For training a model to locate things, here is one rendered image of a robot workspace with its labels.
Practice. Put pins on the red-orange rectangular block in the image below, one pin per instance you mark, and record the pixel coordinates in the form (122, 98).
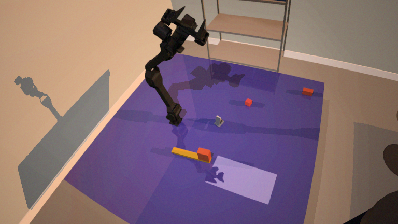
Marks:
(307, 91)

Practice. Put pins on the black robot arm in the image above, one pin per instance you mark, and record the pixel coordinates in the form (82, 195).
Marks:
(153, 77)

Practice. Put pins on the red cube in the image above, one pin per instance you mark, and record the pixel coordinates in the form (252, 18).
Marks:
(248, 102)

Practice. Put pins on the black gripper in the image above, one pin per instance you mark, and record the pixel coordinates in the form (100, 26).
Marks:
(182, 31)

